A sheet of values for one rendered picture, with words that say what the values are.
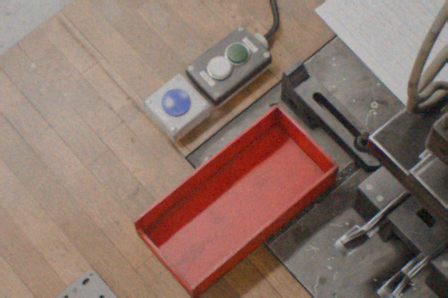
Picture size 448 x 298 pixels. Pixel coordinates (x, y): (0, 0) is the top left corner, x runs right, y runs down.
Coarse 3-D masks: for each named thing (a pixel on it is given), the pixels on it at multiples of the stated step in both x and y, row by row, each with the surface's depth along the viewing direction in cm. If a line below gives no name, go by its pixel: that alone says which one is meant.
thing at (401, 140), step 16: (400, 112) 117; (432, 112) 117; (384, 128) 117; (400, 128) 117; (416, 128) 116; (368, 144) 118; (384, 144) 116; (400, 144) 116; (416, 144) 116; (384, 160) 117; (400, 160) 115; (416, 160) 115; (432, 160) 111; (400, 176) 116; (416, 176) 110; (432, 176) 110; (416, 192) 116; (432, 192) 109; (432, 208) 115
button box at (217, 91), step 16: (272, 0) 150; (240, 32) 146; (272, 32) 147; (224, 48) 145; (256, 48) 145; (192, 64) 145; (208, 64) 144; (240, 64) 144; (256, 64) 144; (192, 80) 145; (208, 80) 143; (224, 80) 143; (240, 80) 143; (208, 96) 144; (224, 96) 143
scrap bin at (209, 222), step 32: (256, 128) 139; (288, 128) 140; (224, 160) 140; (256, 160) 141; (288, 160) 141; (320, 160) 138; (192, 192) 140; (224, 192) 140; (256, 192) 140; (288, 192) 139; (320, 192) 138; (160, 224) 139; (192, 224) 139; (224, 224) 138; (256, 224) 138; (160, 256) 135; (192, 256) 137; (224, 256) 137; (192, 288) 130
